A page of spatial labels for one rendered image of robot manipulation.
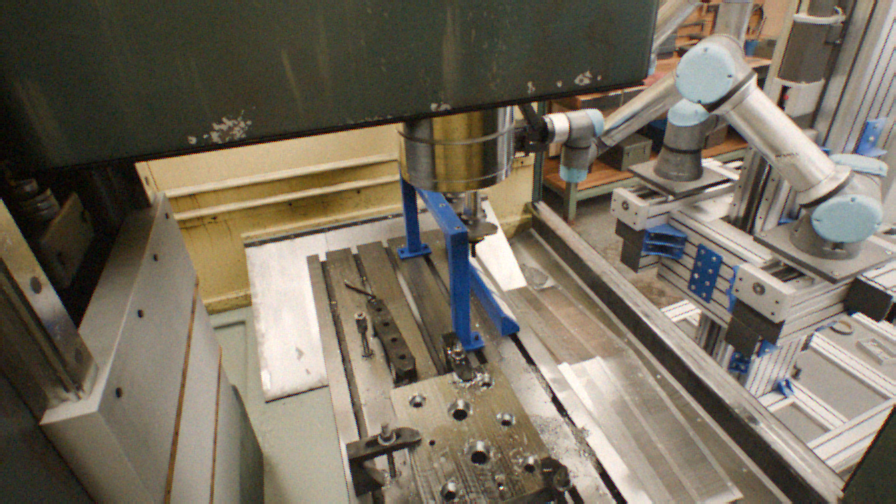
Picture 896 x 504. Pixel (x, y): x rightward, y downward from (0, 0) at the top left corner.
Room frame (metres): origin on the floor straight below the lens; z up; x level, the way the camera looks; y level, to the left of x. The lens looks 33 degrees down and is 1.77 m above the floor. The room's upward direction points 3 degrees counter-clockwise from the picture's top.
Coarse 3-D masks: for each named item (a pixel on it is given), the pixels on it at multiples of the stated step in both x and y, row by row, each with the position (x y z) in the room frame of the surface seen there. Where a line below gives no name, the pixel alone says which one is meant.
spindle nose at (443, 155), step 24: (432, 120) 0.59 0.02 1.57; (456, 120) 0.59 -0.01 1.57; (480, 120) 0.59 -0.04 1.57; (504, 120) 0.62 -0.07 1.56; (408, 144) 0.61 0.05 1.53; (432, 144) 0.59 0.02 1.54; (456, 144) 0.59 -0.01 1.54; (480, 144) 0.59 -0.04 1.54; (504, 144) 0.62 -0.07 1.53; (408, 168) 0.62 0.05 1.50; (432, 168) 0.59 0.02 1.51; (456, 168) 0.59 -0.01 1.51; (480, 168) 0.59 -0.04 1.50; (504, 168) 0.62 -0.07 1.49; (456, 192) 0.59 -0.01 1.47
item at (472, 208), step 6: (474, 192) 0.97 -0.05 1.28; (468, 198) 0.97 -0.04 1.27; (474, 198) 0.97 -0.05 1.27; (480, 198) 0.98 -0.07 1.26; (468, 204) 0.97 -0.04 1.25; (474, 204) 0.97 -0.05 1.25; (480, 204) 0.98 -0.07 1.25; (468, 210) 0.97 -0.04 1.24; (474, 210) 0.97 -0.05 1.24; (480, 210) 0.97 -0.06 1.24; (468, 216) 0.97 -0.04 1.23; (474, 216) 0.96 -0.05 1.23
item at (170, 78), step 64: (0, 0) 0.43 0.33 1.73; (64, 0) 0.44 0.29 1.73; (128, 0) 0.46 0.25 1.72; (192, 0) 0.47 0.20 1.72; (256, 0) 0.49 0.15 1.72; (320, 0) 0.50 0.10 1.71; (384, 0) 0.52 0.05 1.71; (448, 0) 0.54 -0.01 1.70; (512, 0) 0.56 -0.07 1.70; (576, 0) 0.58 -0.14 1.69; (640, 0) 0.60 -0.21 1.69; (0, 64) 0.43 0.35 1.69; (64, 64) 0.44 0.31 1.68; (128, 64) 0.45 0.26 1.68; (192, 64) 0.47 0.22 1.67; (256, 64) 0.48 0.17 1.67; (320, 64) 0.50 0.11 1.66; (384, 64) 0.52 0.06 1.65; (448, 64) 0.53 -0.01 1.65; (512, 64) 0.56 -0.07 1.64; (576, 64) 0.58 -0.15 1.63; (640, 64) 0.60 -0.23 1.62; (0, 128) 0.42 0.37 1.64; (64, 128) 0.43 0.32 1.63; (128, 128) 0.45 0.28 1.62; (192, 128) 0.46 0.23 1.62; (256, 128) 0.48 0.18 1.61; (320, 128) 0.50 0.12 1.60
